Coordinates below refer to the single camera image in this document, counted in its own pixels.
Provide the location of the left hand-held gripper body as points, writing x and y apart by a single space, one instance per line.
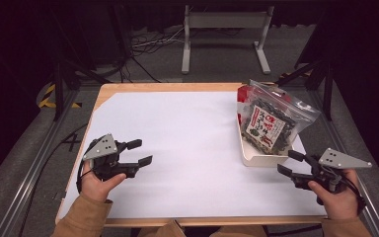
103 148

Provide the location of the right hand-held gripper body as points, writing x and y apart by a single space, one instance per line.
339 159

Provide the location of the cream compartment box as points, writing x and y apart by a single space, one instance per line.
260 160

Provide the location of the clear dried seaweed packet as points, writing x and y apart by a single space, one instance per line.
266 128

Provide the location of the red seasoning packet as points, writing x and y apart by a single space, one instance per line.
242 94

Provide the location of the person's left hand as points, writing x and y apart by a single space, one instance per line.
95 187

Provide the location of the person's right hand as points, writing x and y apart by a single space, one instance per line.
339 204

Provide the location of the white table mat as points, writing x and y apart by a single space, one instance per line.
194 131

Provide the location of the black metal stand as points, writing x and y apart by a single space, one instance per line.
58 92
327 95

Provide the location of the aluminium rail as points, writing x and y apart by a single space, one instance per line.
29 177
371 204

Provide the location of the white metal stand frame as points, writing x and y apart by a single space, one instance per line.
225 19

